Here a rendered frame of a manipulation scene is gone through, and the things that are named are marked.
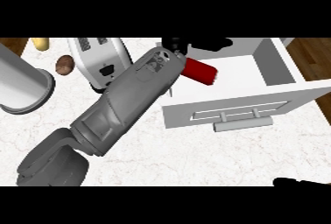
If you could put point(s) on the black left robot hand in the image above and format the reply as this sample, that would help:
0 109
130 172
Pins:
212 44

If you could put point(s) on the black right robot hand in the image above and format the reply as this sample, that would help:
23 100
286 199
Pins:
291 182

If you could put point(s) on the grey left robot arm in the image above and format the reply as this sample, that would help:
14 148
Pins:
125 96

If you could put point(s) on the red can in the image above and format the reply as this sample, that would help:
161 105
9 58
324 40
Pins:
198 71

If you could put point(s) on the white open drawer box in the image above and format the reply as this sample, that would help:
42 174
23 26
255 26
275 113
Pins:
246 70

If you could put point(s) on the white drawer front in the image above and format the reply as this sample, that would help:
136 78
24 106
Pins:
297 99

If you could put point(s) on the white toaster appliance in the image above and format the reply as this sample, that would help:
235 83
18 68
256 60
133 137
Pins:
96 62

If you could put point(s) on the brown potato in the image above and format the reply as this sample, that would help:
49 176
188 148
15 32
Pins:
64 65

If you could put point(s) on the grey cylindrical container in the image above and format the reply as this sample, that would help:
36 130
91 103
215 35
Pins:
20 84

